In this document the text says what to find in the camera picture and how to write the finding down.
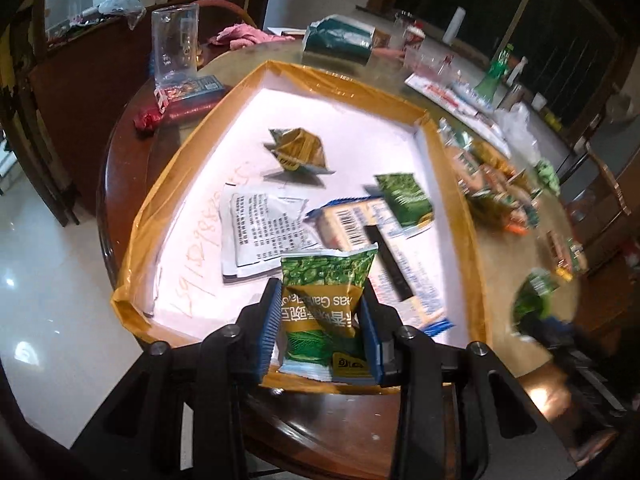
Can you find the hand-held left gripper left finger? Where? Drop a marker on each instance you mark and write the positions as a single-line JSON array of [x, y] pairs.
[[267, 332]]

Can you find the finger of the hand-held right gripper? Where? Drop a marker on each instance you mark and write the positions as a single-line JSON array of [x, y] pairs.
[[550, 332]]

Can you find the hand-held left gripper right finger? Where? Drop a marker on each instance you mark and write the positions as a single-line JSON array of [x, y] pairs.
[[372, 332]]

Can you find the green leafy snack packet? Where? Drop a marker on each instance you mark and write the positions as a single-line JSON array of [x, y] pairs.
[[535, 295]]

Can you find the green and gold snack packet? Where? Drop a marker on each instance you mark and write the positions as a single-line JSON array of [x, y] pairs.
[[320, 310]]

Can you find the white box with yellow tape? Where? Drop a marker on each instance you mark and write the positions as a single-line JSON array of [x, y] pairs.
[[200, 170]]

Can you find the small striped snack packets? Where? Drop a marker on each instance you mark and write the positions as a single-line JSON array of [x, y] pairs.
[[565, 254]]

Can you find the white printed sachet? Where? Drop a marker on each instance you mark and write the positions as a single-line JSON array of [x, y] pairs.
[[265, 230]]

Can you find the blue and white biscuit packet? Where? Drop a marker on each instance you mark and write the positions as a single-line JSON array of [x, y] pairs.
[[345, 222]]

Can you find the dark green snack packet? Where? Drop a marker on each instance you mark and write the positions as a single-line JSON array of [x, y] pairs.
[[407, 200]]

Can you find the green cloth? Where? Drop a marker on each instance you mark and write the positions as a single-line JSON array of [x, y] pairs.
[[546, 175]]

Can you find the pile of assorted snack packets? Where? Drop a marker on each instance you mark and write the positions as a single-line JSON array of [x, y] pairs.
[[492, 180]]

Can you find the crumpled gold snack packet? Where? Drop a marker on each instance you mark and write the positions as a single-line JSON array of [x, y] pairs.
[[297, 152]]

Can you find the white plastic bag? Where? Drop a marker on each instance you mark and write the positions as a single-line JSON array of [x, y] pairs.
[[520, 127]]

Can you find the red sausage packet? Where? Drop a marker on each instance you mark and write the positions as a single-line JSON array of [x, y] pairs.
[[170, 112]]

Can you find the printed flyer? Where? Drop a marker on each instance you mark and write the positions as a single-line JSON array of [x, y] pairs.
[[450, 97]]

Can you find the blue and red flat packet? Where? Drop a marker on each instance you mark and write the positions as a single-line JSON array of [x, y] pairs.
[[192, 87]]

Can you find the green plastic bottle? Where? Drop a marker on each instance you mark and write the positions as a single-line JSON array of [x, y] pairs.
[[492, 77]]

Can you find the clear plastic bowl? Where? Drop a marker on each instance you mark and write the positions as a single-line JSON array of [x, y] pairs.
[[430, 64]]

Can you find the teal tissue pack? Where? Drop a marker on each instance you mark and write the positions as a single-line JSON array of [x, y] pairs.
[[337, 40]]

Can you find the pink cloth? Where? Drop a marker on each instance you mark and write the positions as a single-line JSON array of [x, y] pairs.
[[245, 37]]

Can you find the red and white cup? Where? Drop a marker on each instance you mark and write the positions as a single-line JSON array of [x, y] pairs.
[[412, 39]]

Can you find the clear plastic measuring jug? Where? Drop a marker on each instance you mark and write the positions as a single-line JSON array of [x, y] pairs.
[[175, 42]]

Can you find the dark wooden cabinet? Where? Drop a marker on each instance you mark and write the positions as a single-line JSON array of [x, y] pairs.
[[85, 75]]

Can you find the white cylinder container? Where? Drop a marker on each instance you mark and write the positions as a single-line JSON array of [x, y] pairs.
[[454, 25]]

